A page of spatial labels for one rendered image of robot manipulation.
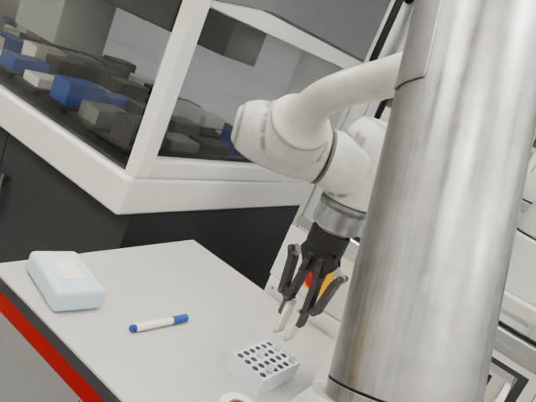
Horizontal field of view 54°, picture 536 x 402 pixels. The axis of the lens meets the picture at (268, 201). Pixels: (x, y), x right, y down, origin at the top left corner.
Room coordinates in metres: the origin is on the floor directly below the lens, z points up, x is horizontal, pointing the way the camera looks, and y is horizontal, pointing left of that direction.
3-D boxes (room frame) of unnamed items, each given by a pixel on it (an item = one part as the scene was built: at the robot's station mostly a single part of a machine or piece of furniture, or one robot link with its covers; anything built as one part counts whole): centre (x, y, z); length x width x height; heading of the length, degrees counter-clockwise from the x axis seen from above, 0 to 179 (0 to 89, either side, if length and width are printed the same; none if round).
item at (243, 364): (0.89, -0.11, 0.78); 0.12 x 0.08 x 0.04; 149
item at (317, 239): (0.93, -0.13, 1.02); 0.08 x 0.07 x 0.09; 59
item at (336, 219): (0.93, -0.13, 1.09); 0.09 x 0.09 x 0.06
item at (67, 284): (0.89, 0.30, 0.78); 0.15 x 0.10 x 0.04; 49
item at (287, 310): (0.94, -0.12, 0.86); 0.03 x 0.01 x 0.07; 149
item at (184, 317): (0.90, 0.10, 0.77); 0.14 x 0.02 x 0.02; 145
